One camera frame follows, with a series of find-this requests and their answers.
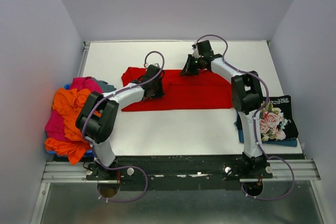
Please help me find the black floral folded t shirt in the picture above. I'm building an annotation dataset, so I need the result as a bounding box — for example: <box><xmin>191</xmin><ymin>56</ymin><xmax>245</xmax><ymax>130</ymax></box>
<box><xmin>259</xmin><ymin>95</ymin><xmax>299</xmax><ymax>142</ymax></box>

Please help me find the red t shirt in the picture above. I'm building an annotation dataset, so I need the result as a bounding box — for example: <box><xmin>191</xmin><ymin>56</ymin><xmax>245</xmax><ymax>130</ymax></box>
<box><xmin>122</xmin><ymin>70</ymin><xmax>233</xmax><ymax>112</ymax></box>

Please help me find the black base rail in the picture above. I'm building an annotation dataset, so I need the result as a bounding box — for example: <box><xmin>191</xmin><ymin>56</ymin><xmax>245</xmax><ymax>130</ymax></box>
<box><xmin>86</xmin><ymin>155</ymin><xmax>272</xmax><ymax>191</ymax></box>

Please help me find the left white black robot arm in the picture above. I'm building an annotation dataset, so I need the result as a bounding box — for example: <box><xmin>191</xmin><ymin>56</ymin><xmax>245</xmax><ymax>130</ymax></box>
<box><xmin>75</xmin><ymin>64</ymin><xmax>164</xmax><ymax>179</ymax></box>

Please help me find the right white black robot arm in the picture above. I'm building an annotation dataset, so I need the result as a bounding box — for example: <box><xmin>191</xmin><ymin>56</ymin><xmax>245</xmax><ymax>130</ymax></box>
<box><xmin>180</xmin><ymin>40</ymin><xmax>267</xmax><ymax>178</ymax></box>

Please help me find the orange t shirt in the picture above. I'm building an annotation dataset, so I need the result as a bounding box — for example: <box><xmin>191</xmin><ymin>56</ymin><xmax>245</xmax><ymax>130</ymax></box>
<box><xmin>44</xmin><ymin>88</ymin><xmax>103</xmax><ymax>166</ymax></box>

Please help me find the grey blue t shirt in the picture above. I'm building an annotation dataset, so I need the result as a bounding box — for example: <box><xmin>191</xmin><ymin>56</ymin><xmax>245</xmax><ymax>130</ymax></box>
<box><xmin>91</xmin><ymin>77</ymin><xmax>116</xmax><ymax>94</ymax></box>

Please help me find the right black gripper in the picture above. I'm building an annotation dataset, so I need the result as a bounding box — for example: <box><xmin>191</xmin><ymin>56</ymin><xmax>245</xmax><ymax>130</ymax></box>
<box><xmin>179</xmin><ymin>55</ymin><xmax>203</xmax><ymax>77</ymax></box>

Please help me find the pink t shirt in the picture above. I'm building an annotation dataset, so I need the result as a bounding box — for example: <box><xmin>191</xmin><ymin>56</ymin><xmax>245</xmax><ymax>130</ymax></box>
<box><xmin>45</xmin><ymin>77</ymin><xmax>96</xmax><ymax>144</ymax></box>

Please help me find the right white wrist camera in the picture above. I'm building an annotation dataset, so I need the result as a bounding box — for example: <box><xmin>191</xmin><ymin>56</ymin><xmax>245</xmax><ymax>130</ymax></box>
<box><xmin>192</xmin><ymin>44</ymin><xmax>201</xmax><ymax>59</ymax></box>

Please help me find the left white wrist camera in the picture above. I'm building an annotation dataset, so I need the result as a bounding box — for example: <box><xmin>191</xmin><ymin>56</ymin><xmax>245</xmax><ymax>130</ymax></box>
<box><xmin>144</xmin><ymin>63</ymin><xmax>160</xmax><ymax>68</ymax></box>

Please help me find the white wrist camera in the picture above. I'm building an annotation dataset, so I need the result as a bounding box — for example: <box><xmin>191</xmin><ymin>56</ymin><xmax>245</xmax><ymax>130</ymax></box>
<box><xmin>192</xmin><ymin>44</ymin><xmax>201</xmax><ymax>59</ymax></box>
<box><xmin>144</xmin><ymin>63</ymin><xmax>160</xmax><ymax>68</ymax></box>

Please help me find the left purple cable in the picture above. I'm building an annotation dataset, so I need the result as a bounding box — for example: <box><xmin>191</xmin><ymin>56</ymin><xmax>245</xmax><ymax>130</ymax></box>
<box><xmin>81</xmin><ymin>51</ymin><xmax>165</xmax><ymax>204</ymax></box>

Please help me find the blue folded t shirt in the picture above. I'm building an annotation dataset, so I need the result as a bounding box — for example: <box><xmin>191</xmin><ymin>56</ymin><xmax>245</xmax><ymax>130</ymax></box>
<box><xmin>234</xmin><ymin>114</ymin><xmax>298</xmax><ymax>147</ymax></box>

